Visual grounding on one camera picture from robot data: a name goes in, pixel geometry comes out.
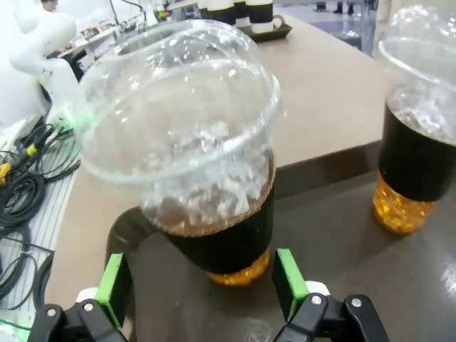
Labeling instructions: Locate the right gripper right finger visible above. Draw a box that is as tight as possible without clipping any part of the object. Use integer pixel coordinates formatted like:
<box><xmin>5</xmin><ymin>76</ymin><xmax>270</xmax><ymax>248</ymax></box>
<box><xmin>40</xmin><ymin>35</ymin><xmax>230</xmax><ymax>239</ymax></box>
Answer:
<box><xmin>272</xmin><ymin>248</ymin><xmax>391</xmax><ymax>342</ymax></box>

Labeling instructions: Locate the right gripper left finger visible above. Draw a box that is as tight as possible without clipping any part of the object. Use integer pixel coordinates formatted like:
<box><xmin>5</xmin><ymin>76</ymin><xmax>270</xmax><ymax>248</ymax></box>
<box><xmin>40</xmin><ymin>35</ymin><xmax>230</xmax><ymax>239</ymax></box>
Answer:
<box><xmin>30</xmin><ymin>252</ymin><xmax>135</xmax><ymax>342</ymax></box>

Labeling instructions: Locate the iced coffee cup high sleeve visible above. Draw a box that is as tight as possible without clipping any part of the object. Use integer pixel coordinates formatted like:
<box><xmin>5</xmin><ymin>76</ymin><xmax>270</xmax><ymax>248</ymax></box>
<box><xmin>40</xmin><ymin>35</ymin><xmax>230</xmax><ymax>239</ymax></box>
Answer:
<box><xmin>371</xmin><ymin>3</ymin><xmax>456</xmax><ymax>235</ymax></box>

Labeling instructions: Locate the iced coffee cup low sleeve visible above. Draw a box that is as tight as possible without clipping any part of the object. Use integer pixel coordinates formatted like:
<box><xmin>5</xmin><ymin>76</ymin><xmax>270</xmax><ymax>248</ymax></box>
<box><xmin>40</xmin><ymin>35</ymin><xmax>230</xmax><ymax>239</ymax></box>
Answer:
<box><xmin>77</xmin><ymin>19</ymin><xmax>282</xmax><ymax>287</ymax></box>

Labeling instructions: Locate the white hot coffee cup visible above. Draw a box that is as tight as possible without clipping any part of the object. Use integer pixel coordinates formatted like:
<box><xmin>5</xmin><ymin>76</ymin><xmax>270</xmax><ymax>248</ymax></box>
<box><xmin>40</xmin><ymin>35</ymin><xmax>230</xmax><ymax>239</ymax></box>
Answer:
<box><xmin>245</xmin><ymin>0</ymin><xmax>275</xmax><ymax>34</ymax></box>
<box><xmin>206</xmin><ymin>0</ymin><xmax>236</xmax><ymax>21</ymax></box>
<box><xmin>233</xmin><ymin>0</ymin><xmax>249</xmax><ymax>29</ymax></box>

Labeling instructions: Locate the brown tray with iced cups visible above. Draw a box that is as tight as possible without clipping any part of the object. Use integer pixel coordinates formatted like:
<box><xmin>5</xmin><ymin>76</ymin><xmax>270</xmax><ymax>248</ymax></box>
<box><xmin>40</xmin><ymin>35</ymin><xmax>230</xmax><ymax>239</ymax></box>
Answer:
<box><xmin>105</xmin><ymin>140</ymin><xmax>456</xmax><ymax>342</ymax></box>

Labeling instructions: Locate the brown tray with hot cups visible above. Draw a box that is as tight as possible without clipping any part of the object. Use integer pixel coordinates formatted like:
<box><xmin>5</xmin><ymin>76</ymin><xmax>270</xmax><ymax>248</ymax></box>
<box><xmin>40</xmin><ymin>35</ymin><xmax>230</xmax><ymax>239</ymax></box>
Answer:
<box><xmin>245</xmin><ymin>14</ymin><xmax>294</xmax><ymax>43</ymax></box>

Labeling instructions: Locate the cluttered white workbench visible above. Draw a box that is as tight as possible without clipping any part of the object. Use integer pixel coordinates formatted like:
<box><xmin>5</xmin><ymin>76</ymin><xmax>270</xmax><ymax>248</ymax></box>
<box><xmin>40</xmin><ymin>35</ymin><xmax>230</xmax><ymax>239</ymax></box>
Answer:
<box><xmin>58</xmin><ymin>21</ymin><xmax>121</xmax><ymax>69</ymax></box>

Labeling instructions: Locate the black looped cable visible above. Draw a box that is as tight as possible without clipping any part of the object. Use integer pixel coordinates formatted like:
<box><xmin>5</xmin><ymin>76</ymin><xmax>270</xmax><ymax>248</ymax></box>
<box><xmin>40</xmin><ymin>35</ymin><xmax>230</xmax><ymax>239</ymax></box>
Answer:
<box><xmin>0</xmin><ymin>229</ymin><xmax>55</xmax><ymax>309</ymax></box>

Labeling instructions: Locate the black coiled cable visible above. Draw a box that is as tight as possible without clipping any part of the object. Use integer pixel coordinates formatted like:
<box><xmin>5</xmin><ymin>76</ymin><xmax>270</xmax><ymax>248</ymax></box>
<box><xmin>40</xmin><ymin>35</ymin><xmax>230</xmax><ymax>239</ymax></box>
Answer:
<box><xmin>0</xmin><ymin>170</ymin><xmax>46</xmax><ymax>226</ymax></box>

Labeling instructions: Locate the black cable bundle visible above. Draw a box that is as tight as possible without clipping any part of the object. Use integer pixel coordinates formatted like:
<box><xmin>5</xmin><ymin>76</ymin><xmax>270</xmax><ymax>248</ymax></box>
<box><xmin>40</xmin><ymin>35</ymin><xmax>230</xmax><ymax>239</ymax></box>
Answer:
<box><xmin>33</xmin><ymin>123</ymin><xmax>83</xmax><ymax>183</ymax></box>

